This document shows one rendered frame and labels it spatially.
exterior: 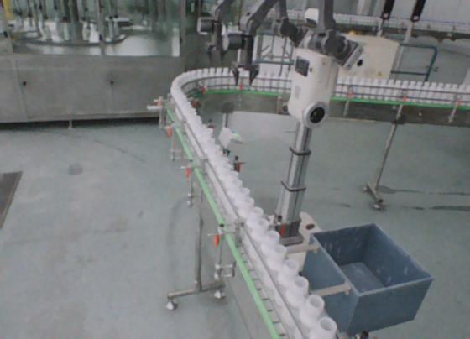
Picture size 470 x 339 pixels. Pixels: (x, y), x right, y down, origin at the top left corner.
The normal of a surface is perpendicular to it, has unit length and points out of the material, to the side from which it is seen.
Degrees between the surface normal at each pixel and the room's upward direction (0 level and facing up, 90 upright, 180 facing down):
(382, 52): 90
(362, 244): 90
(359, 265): 0
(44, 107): 89
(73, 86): 90
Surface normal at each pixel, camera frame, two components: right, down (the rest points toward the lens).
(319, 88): 0.30, 0.63
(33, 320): 0.08, -0.88
